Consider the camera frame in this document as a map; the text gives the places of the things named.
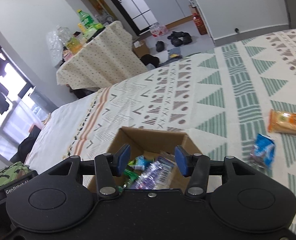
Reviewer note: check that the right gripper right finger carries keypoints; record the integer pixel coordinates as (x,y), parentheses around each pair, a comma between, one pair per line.
(196,167)

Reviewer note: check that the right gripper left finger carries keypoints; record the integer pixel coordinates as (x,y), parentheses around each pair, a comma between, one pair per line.
(108,166)

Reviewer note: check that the blue snack packet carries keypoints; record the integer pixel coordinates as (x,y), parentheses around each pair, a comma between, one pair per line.
(263,152)

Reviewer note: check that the brown cardboard box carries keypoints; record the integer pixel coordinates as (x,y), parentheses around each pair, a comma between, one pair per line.
(150,143)

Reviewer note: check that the purple snack packet in box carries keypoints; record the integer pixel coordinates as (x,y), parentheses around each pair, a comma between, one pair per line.
(157,176)

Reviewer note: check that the patterned bed cover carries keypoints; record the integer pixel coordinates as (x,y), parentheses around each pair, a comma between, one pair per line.
(221,98)

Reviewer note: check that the orange biscuit packet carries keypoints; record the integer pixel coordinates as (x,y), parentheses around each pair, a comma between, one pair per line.
(282,122)

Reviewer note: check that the table with dotted tablecloth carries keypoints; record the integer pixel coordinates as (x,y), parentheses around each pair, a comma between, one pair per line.
(104,61)

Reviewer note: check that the small cardboard box on floor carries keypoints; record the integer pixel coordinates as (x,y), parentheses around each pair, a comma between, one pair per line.
(140,48)

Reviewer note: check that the yellow drink bottle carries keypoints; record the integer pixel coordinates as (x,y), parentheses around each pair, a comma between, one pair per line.
(73,45)

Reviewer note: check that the single black slipper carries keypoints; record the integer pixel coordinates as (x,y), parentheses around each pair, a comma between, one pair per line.
(160,46)

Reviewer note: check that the black sandals pair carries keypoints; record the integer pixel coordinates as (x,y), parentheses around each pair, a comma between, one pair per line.
(180,38)

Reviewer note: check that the red-white plastic bag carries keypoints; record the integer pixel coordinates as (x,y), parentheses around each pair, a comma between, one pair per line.
(158,30)

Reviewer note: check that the green soda bottle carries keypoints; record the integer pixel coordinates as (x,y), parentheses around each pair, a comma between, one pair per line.
(86,19)

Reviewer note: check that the red oil bottle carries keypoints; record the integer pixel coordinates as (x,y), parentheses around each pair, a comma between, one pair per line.
(199,23)

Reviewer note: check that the white cabinet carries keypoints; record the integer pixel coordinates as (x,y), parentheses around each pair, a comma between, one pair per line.
(169,11)

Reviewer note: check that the black-framed glass door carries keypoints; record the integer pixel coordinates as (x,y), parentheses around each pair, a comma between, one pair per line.
(137,13)

